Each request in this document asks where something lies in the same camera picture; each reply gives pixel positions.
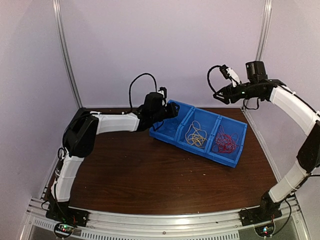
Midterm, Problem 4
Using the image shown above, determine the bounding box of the left aluminium frame post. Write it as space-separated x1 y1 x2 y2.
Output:
52 0 83 108

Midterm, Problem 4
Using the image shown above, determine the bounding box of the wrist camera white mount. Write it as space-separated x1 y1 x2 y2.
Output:
158 86 167 99
219 64 242 88

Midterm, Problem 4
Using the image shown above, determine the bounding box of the blue bin far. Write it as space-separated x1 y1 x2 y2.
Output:
149 99 195 145

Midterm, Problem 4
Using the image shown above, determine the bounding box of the yellow cable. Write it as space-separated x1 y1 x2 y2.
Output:
184 121 208 148

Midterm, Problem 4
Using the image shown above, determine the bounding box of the blue bin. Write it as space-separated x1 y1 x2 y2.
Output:
206 116 248 168
176 108 221 157
149 99 195 145

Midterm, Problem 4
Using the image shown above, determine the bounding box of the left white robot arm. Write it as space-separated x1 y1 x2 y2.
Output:
46 89 180 225

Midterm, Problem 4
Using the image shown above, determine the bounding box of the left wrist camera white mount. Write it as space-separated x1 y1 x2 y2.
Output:
158 86 167 99

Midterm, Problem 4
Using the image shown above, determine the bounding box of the right aluminium frame post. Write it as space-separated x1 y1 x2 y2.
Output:
241 0 273 112

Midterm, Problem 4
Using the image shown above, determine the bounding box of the red cable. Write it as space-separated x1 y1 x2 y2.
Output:
211 124 245 154

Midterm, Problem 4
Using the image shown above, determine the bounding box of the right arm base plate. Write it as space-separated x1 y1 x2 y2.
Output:
238 206 282 227

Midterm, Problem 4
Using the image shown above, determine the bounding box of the blue bin near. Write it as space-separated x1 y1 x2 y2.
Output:
206 116 248 168

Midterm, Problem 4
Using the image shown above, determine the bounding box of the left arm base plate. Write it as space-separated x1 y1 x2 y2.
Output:
45 208 89 227

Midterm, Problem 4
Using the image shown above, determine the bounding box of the blue bin middle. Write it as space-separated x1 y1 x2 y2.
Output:
176 108 221 157

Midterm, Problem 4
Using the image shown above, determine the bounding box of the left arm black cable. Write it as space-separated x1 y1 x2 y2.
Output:
128 72 158 115

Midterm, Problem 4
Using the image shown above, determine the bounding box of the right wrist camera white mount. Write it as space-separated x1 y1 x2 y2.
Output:
219 64 242 88

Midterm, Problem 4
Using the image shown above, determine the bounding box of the front aluminium rail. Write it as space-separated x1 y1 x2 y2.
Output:
18 197 312 240

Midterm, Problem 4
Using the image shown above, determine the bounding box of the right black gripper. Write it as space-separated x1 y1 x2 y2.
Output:
214 81 261 104

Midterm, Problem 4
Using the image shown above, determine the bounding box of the aluminium frame post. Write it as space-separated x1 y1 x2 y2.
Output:
52 0 83 108
241 0 273 112

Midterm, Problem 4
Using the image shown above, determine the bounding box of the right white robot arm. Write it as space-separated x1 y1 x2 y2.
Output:
211 61 320 221

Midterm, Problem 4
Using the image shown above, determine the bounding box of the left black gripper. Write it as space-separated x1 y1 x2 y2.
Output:
152 102 180 124

